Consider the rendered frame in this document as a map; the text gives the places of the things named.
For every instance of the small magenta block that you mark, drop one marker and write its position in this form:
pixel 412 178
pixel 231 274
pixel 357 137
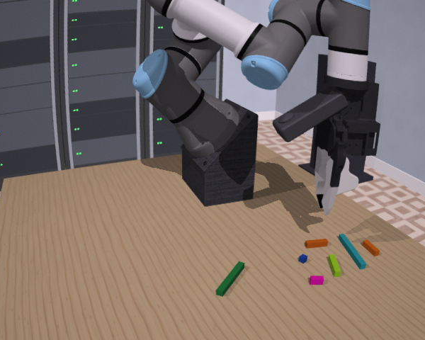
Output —
pixel 316 280

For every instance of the orange rod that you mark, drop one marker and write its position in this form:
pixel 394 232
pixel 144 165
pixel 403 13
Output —
pixel 316 243
pixel 371 248

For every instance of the turquoise rod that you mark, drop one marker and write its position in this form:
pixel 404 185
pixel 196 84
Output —
pixel 352 251

